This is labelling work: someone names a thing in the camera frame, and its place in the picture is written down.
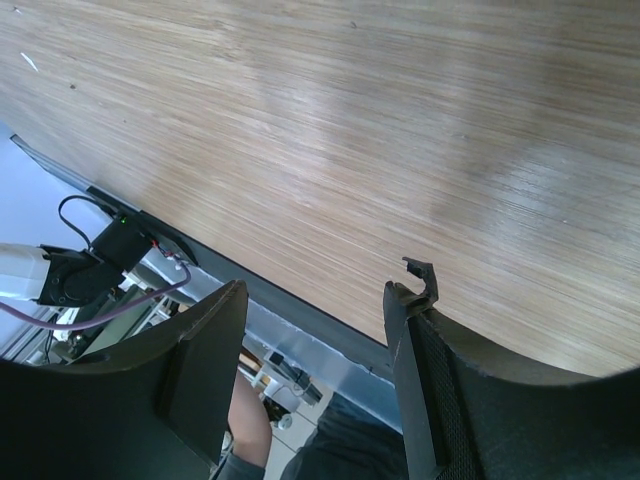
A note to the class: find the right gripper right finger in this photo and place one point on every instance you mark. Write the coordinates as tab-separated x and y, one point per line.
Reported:
473	409

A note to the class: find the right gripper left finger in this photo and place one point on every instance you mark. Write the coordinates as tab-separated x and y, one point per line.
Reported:
153	406

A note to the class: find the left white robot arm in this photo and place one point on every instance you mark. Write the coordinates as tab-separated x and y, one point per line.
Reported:
56	276

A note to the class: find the seated person's legs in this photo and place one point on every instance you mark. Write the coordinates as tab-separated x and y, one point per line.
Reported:
347	443

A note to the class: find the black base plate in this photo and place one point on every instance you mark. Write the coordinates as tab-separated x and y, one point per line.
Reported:
310	323

